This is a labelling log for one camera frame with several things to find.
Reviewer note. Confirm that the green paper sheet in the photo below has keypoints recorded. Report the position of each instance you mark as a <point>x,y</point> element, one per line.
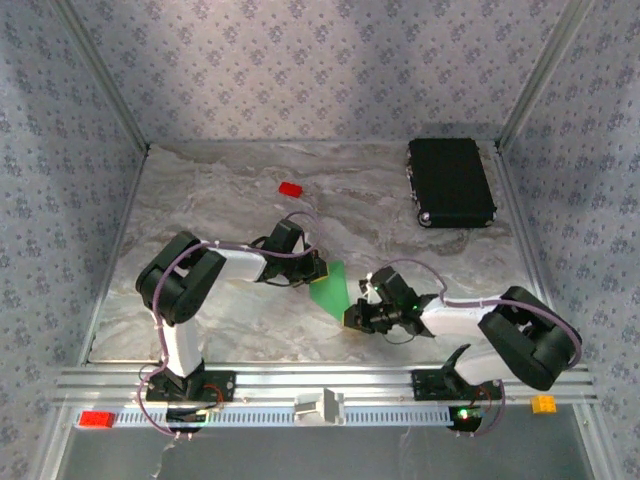
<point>332,295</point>

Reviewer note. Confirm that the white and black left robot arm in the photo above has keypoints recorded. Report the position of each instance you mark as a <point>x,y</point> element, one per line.
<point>175,285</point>

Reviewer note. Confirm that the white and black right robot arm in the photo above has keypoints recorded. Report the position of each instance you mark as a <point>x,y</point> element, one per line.
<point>530,345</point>

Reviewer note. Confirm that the small red toy brick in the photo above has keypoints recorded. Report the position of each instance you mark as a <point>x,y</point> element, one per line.
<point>290,189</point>

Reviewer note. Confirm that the right controller board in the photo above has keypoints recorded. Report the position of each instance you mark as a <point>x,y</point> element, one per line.
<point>465,419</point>

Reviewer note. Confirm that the controller board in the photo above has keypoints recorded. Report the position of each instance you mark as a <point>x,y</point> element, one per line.
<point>185,419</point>
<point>465,419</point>

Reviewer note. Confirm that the black hard case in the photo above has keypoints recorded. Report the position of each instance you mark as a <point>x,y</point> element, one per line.
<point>450,175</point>

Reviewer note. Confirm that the yellow toy brick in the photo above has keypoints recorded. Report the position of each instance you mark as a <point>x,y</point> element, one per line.
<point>543,404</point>

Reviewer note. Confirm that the left controller board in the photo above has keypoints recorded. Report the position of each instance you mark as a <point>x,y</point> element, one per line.
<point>185,419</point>

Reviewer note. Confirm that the large red toy brick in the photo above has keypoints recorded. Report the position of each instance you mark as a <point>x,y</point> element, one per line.
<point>97,419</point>

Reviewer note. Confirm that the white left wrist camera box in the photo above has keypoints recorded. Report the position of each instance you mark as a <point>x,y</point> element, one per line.
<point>304,245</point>

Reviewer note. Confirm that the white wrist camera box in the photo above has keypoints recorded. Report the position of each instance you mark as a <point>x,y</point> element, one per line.
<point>304,245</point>
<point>367,289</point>

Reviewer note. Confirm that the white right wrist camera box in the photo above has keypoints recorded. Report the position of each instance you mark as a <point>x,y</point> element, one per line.
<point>367,289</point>

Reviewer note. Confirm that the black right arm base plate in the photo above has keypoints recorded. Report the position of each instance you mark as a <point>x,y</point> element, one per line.
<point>427,385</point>

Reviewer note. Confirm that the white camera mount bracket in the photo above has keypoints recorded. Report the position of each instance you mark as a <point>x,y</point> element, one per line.
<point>327,405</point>

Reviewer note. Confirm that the aluminium mounting rail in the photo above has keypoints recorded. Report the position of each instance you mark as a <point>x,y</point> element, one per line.
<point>280,380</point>

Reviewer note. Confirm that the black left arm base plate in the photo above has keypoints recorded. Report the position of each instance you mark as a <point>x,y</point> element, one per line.
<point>220,387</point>

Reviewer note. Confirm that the aluminium table side rail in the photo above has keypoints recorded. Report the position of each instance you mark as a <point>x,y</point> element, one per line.
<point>522,225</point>
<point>116,250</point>

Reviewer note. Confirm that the aluminium frame leg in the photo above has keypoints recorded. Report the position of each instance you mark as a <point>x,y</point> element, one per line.
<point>592,445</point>
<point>55,445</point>

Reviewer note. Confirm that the aluminium frame post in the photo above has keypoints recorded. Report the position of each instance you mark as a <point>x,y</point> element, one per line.
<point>542,75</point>

